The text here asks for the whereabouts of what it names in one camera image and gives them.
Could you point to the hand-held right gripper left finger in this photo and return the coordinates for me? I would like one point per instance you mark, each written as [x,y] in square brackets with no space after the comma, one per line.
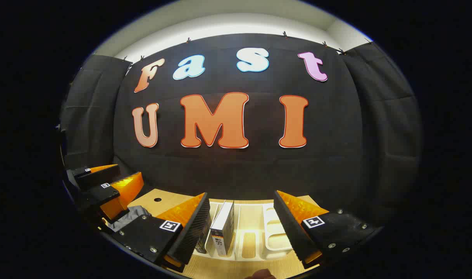
[195,232]

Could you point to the cream white bookshelf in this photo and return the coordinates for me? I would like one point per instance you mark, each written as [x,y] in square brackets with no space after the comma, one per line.
[274,232]

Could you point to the grey schoolbag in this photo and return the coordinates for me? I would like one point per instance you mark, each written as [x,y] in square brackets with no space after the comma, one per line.
[133,215]

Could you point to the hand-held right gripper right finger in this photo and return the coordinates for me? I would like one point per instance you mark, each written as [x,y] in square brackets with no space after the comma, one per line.
[292,232]

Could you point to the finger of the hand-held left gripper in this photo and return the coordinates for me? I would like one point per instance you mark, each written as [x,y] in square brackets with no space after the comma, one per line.
[92,176]
[104,193]

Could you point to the white book with blue picture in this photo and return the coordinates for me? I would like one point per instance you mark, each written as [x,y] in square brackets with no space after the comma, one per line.
[222,224]

